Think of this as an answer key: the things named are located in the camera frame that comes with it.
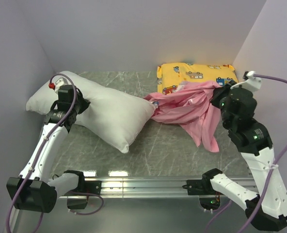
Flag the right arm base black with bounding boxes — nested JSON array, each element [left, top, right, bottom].
[[182, 179, 221, 213]]

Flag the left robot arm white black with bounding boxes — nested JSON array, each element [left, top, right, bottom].
[[6, 85, 90, 213]]

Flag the white pillow insert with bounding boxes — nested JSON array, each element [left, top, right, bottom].
[[25, 70, 156, 154]]

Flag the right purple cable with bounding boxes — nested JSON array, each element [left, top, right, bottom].
[[204, 74, 287, 233]]

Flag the pink satin pillowcase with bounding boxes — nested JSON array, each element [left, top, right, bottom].
[[144, 81, 221, 152]]

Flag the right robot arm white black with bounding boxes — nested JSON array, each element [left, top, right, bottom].
[[202, 84, 287, 232]]

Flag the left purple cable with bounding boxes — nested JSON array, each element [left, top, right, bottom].
[[5, 74, 105, 233]]

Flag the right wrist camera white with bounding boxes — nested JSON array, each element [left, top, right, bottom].
[[231, 71, 262, 93]]

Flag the yellow cartoon car pillow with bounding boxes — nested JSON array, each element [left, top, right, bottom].
[[157, 62, 238, 95]]

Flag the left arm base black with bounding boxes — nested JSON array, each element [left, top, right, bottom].
[[66, 180, 104, 216]]

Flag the purple cable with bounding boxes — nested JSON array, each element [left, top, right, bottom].
[[5, 74, 105, 233], [204, 74, 287, 233]]

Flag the aluminium mounting rail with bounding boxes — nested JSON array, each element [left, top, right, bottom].
[[2, 155, 284, 233]]

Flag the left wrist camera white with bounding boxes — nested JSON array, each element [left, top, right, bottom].
[[48, 77, 68, 93]]

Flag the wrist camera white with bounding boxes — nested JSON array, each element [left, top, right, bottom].
[[48, 77, 68, 93], [231, 71, 262, 93]]

